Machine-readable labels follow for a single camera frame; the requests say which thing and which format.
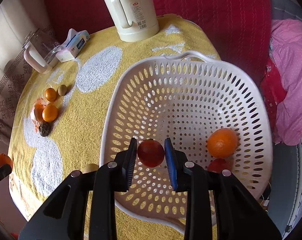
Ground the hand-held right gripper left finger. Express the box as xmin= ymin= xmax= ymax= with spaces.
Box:
xmin=17 ymin=137 xmax=139 ymax=240

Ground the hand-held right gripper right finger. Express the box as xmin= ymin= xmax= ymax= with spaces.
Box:
xmin=164 ymin=137 xmax=282 ymax=240

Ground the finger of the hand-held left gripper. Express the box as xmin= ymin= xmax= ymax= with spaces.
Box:
xmin=0 ymin=164 xmax=13 ymax=182

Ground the small tangerine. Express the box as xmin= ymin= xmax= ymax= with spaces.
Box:
xmin=42 ymin=104 xmax=58 ymax=122
xmin=0 ymin=153 xmax=13 ymax=169
xmin=45 ymin=87 xmax=57 ymax=102

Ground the dark red round fruit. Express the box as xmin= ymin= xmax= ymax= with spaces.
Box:
xmin=137 ymin=139 xmax=165 ymax=167

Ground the white perforated plastic basket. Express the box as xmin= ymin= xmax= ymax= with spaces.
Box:
xmin=100 ymin=50 xmax=273 ymax=227

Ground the large orange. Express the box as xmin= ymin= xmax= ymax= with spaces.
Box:
xmin=206 ymin=128 xmax=238 ymax=159

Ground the yellow printed towel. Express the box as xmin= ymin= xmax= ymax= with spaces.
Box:
xmin=8 ymin=14 xmax=221 ymax=240

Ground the brown patterned curtain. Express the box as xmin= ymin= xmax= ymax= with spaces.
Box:
xmin=0 ymin=25 xmax=56 ymax=140

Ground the grey upholstered seat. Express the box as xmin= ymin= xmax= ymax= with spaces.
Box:
xmin=266 ymin=132 xmax=302 ymax=233

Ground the red floral cloth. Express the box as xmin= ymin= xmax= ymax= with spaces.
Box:
xmin=260 ymin=57 xmax=287 ymax=130

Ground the soft tissue pack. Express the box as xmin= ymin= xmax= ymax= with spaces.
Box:
xmin=55 ymin=29 xmax=91 ymax=63

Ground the pink dotted cloth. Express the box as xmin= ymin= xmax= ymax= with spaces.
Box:
xmin=268 ymin=19 xmax=302 ymax=145

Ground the cream thermos jug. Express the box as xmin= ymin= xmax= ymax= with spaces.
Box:
xmin=102 ymin=0 xmax=160 ymax=42

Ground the red quilted blanket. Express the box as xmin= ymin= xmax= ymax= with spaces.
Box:
xmin=40 ymin=0 xmax=271 ymax=88

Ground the grey cushion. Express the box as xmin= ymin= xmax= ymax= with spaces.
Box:
xmin=268 ymin=0 xmax=302 ymax=23

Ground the white cable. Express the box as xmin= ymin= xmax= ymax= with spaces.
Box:
xmin=259 ymin=180 xmax=271 ymax=210

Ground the glass kettle with beige handle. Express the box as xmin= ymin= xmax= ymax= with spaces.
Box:
xmin=21 ymin=27 xmax=61 ymax=74

